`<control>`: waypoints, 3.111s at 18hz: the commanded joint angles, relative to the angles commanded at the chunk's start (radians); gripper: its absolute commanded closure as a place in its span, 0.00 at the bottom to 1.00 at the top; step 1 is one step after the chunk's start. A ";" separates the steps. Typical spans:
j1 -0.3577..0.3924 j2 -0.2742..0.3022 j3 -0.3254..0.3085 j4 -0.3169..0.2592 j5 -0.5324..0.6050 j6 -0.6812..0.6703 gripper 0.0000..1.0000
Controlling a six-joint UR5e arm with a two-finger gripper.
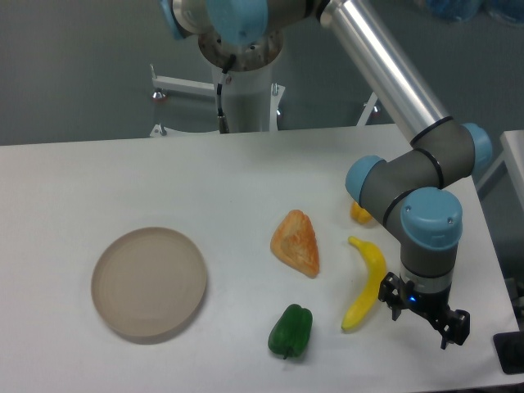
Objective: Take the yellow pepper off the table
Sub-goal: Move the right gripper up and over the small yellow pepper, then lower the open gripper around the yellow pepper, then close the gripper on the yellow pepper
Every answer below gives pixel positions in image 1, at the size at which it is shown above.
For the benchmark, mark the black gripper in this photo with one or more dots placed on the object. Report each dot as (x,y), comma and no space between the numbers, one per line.
(428,298)

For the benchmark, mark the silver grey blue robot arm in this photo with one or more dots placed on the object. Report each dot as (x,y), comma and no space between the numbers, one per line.
(408,195)

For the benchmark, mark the yellow pepper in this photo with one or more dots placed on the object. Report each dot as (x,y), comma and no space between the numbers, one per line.
(359,214)

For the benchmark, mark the green pepper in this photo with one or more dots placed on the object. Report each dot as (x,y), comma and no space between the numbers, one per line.
(290,335)

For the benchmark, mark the yellow banana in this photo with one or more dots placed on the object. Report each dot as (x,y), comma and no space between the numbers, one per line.
(376,265)

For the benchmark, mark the black device at table edge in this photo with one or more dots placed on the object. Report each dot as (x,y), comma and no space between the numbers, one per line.
(509,350)

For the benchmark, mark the orange toy bread slice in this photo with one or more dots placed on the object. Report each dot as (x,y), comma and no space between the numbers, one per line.
(294,243)

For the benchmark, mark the white side table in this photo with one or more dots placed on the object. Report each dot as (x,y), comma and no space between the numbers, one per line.
(509,161)

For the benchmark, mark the beige round plate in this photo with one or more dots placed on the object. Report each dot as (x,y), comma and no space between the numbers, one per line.
(148,285)

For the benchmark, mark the blue object in background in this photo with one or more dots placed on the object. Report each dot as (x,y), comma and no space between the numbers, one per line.
(509,12)

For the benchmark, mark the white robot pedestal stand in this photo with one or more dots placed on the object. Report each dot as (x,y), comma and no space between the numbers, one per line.
(245,101)

